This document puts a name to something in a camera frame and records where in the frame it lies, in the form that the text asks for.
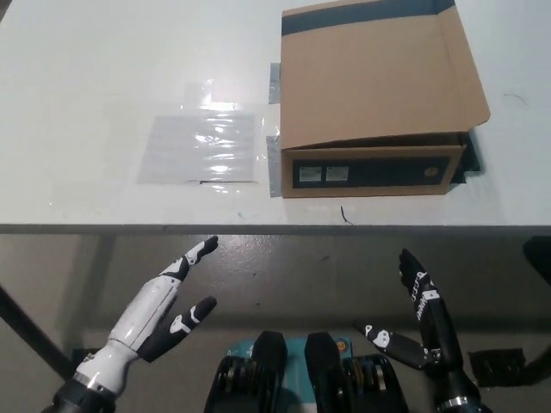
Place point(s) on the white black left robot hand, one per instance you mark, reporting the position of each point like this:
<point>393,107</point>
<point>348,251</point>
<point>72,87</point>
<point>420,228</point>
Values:
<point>138,318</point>

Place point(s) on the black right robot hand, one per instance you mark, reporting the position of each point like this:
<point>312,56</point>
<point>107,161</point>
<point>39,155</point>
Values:
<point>437,322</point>

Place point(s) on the brown cardboard storage box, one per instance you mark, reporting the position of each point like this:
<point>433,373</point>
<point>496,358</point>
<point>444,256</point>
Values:
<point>370,86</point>

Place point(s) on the black teal robot torso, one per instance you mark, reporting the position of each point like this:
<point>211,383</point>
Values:
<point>267,378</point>

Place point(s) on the black floor tape patch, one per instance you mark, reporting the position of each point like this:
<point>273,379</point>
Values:
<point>495,365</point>

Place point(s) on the black metal table leg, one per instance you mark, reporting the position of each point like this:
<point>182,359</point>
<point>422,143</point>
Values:
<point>34,335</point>

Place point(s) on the clear plastic document sleeve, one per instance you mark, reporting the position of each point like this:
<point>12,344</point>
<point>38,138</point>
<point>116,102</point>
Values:
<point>198,146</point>

